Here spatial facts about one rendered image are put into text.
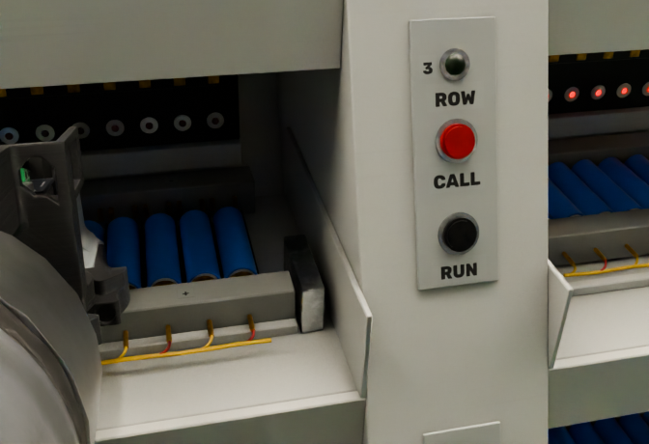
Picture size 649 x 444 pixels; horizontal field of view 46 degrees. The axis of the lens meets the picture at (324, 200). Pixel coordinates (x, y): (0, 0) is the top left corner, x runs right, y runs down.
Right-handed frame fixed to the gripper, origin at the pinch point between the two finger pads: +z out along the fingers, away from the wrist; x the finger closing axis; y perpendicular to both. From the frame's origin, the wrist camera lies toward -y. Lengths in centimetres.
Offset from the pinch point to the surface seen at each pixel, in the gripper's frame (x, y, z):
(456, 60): -19.6, 8.8, -8.6
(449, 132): -19.2, 5.7, -8.6
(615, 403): -28.9, -9.7, -7.1
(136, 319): -4.7, -2.9, -3.7
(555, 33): -25.4, 9.7, -6.7
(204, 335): -7.9, -4.2, -3.8
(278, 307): -11.8, -3.3, -3.6
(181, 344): -6.7, -4.5, -3.8
